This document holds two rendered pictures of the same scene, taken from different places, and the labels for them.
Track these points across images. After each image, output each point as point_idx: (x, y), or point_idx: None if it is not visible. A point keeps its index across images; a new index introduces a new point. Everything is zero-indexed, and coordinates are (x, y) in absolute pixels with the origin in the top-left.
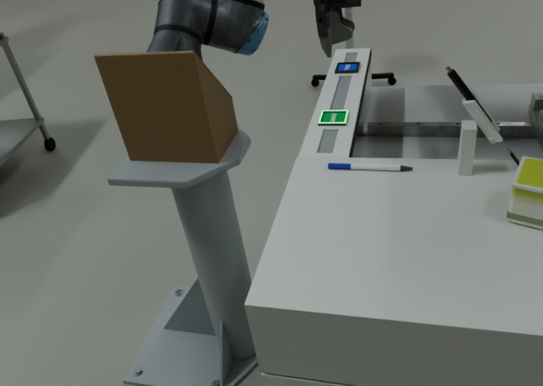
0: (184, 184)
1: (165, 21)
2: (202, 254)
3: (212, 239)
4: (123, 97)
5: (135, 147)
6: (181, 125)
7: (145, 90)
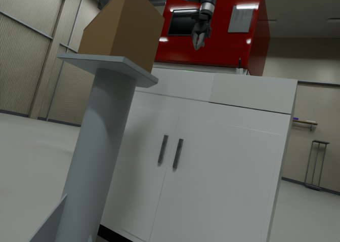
0: (158, 80)
1: None
2: (111, 154)
3: (121, 139)
4: (130, 13)
5: (117, 49)
6: (145, 50)
7: (141, 19)
